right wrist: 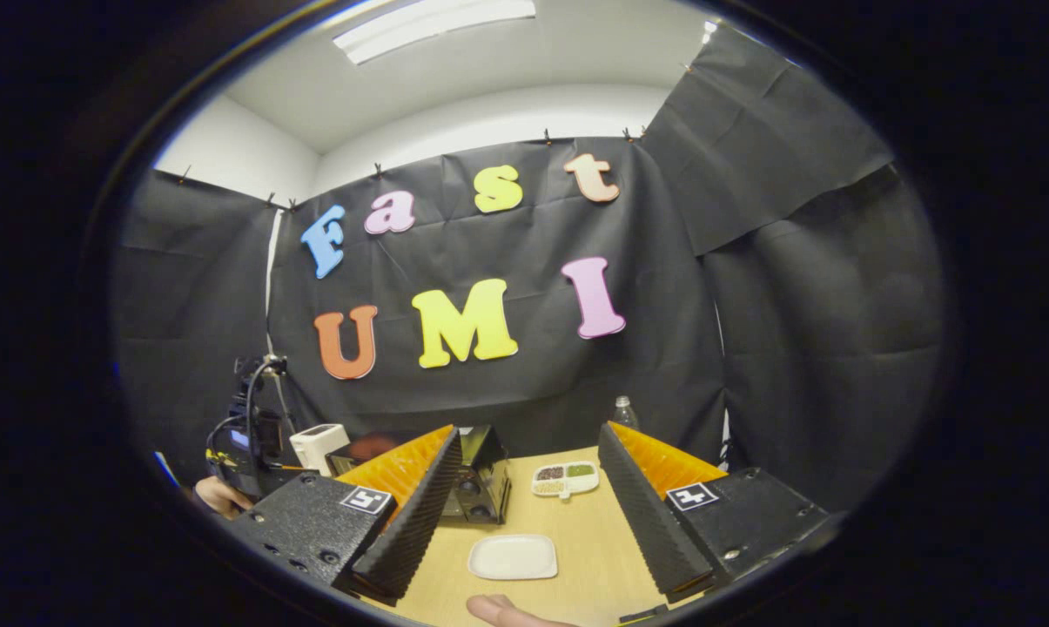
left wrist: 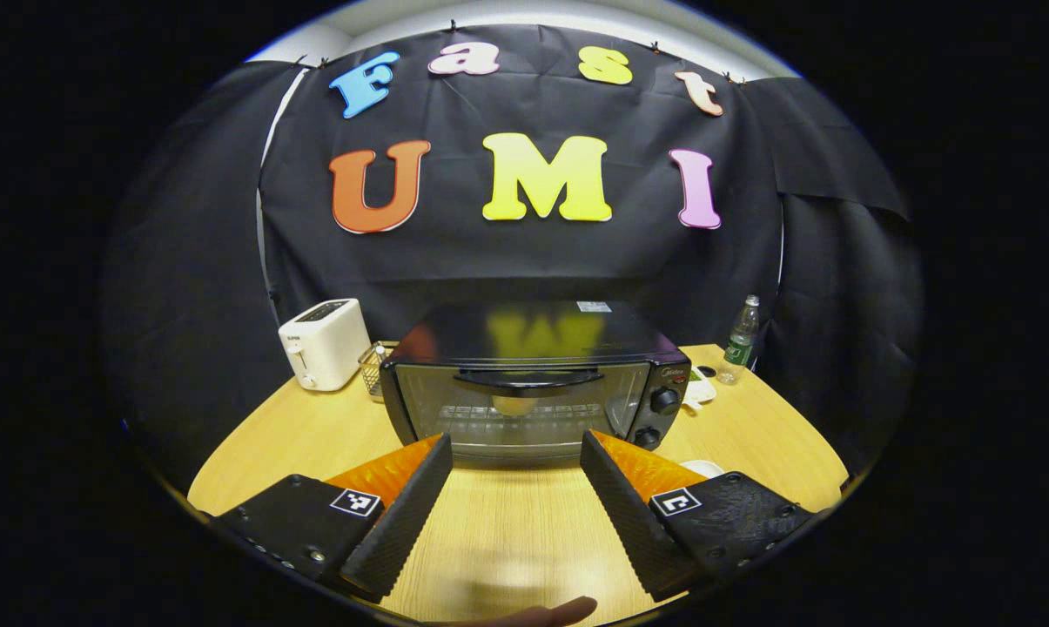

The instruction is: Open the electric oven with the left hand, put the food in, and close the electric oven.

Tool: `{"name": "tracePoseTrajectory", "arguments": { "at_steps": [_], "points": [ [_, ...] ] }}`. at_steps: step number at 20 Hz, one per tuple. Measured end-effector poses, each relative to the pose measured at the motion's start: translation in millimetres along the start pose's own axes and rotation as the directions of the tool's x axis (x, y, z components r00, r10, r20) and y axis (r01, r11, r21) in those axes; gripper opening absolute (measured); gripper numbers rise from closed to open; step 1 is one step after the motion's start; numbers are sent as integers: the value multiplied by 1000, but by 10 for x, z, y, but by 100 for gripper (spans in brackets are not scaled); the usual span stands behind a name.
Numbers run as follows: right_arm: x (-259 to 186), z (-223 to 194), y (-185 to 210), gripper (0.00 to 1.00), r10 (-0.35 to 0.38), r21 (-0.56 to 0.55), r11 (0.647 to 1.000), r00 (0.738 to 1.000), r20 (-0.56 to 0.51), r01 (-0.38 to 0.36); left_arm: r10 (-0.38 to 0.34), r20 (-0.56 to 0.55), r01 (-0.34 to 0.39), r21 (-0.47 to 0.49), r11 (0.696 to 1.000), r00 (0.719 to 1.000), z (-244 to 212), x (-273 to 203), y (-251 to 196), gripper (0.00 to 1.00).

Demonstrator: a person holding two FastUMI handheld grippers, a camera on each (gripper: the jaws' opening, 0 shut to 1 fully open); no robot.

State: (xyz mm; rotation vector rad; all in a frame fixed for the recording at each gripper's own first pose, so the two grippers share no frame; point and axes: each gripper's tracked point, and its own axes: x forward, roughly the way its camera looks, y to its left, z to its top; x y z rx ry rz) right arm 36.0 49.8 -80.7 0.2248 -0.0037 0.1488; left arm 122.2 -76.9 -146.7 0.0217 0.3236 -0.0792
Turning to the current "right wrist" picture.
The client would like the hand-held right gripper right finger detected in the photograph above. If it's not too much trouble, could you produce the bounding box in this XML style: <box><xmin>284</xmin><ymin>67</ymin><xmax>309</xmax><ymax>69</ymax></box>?
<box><xmin>598</xmin><ymin>421</ymin><xmax>843</xmax><ymax>606</ymax></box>

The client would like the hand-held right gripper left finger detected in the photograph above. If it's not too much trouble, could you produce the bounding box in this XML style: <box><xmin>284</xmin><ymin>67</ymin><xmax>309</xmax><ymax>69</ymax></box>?
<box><xmin>224</xmin><ymin>424</ymin><xmax>464</xmax><ymax>606</ymax></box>

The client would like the black electric oven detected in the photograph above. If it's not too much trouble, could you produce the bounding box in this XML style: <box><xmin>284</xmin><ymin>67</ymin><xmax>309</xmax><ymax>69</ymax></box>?
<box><xmin>328</xmin><ymin>424</ymin><xmax>512</xmax><ymax>525</ymax></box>

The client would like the white toaster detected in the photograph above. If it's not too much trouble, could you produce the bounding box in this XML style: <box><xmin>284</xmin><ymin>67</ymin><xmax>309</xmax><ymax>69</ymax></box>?
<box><xmin>289</xmin><ymin>424</ymin><xmax>351</xmax><ymax>477</ymax></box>

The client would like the white divided dish with spices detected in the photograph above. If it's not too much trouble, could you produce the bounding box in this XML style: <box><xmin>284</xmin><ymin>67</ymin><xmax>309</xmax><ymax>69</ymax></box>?
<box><xmin>531</xmin><ymin>461</ymin><xmax>601</xmax><ymax>500</ymax></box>

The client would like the white square plate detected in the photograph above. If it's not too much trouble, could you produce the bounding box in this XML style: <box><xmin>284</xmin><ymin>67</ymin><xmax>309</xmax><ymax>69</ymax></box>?
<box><xmin>467</xmin><ymin>534</ymin><xmax>558</xmax><ymax>582</ymax></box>

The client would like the black backdrop cloth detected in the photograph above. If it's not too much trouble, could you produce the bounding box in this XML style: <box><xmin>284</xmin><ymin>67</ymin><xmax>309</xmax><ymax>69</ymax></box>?
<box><xmin>111</xmin><ymin>22</ymin><xmax>951</xmax><ymax>515</ymax></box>

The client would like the long ceiling light panel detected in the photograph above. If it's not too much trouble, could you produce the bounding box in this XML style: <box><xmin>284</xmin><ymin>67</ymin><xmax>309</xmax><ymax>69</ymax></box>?
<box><xmin>333</xmin><ymin>0</ymin><xmax>538</xmax><ymax>66</ymax></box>

